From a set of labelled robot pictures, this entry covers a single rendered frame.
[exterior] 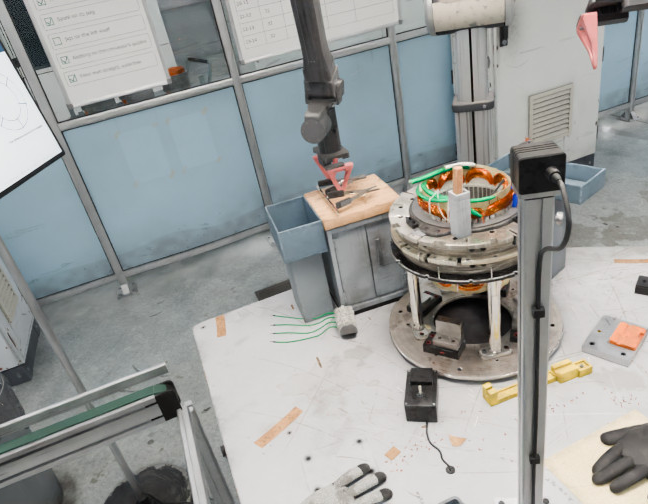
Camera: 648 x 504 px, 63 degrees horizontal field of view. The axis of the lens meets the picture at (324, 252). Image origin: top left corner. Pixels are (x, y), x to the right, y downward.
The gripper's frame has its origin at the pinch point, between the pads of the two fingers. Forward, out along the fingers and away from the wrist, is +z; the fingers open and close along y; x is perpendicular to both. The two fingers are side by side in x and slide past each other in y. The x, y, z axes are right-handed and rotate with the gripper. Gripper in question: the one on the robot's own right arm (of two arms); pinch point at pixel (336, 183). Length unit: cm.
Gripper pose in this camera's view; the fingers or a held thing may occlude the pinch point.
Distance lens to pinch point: 134.0
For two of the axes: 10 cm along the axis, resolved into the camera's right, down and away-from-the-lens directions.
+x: 9.4, -3.0, 1.7
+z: 1.8, 8.5, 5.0
